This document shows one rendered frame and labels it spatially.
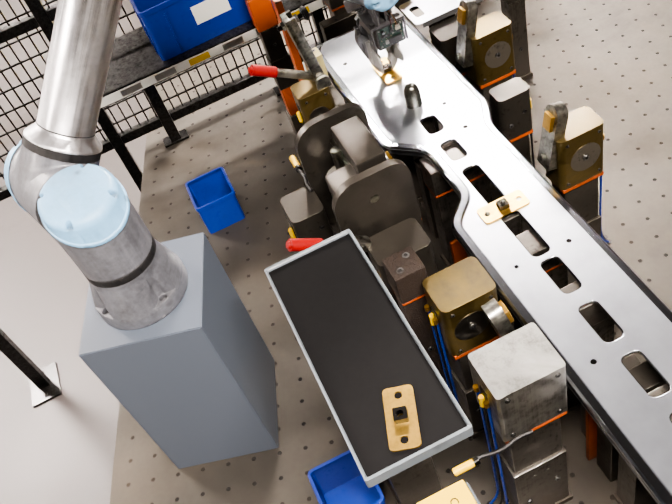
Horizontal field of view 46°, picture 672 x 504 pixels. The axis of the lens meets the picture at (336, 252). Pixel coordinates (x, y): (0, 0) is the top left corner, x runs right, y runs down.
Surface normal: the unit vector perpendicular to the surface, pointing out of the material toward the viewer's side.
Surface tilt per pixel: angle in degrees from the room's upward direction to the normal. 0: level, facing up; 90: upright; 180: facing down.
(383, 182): 90
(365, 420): 0
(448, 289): 0
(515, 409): 90
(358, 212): 90
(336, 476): 90
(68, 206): 7
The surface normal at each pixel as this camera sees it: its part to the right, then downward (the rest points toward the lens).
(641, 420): -0.24, -0.63
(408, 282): 0.37, 0.64
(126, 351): 0.10, 0.74
